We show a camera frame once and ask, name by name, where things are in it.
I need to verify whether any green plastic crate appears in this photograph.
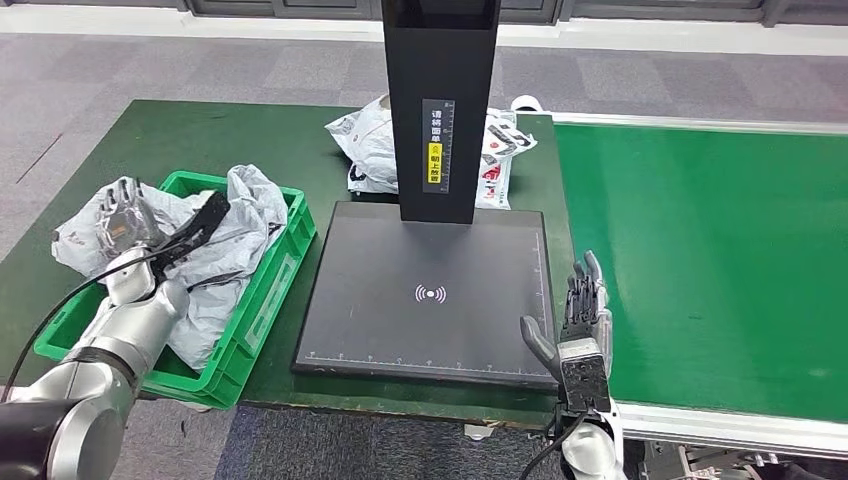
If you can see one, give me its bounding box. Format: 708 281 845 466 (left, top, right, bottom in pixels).
33 170 318 411

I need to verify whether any white parcel bag red print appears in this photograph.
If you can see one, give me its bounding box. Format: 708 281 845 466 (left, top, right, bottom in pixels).
345 158 513 211

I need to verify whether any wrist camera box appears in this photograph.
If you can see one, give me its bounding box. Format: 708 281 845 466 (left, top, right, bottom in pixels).
558 337 613 416
155 190 232 268

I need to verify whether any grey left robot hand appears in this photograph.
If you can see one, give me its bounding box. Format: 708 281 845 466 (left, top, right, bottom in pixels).
94 177 168 260

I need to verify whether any black inbound scanner machine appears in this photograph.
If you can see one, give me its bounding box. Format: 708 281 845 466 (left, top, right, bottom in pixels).
291 0 564 392

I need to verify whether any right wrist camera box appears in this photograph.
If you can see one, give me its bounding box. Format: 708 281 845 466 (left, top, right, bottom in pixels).
558 337 613 416

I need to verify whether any dark window frame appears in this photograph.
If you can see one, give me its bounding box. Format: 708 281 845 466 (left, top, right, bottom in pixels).
182 0 848 28

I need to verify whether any plain grey parcel bag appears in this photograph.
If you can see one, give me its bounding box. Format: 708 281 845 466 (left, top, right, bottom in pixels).
225 164 289 266

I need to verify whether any green conveyor belt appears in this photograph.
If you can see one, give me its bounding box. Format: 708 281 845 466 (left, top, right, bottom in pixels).
553 122 848 427

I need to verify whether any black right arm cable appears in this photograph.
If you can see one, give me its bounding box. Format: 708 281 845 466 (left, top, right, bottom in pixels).
519 410 588 480

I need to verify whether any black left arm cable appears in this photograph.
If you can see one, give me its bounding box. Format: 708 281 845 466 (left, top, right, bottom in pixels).
0 246 168 407

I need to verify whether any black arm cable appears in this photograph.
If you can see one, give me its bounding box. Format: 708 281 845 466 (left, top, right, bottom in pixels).
519 410 588 480
0 246 168 407

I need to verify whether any grey parcel bag red print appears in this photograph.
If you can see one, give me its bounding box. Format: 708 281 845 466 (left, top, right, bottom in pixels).
51 177 230 281

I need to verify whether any black yellow label sticker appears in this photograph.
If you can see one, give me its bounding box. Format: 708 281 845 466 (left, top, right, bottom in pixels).
421 99 456 195

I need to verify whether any white parcel bag black print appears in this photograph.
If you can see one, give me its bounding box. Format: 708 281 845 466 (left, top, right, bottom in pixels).
324 94 538 169

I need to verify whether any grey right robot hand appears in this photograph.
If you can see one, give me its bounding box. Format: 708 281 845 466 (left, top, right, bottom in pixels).
519 250 615 376

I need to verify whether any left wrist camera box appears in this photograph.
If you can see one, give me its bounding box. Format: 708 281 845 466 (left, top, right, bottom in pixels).
155 190 232 268

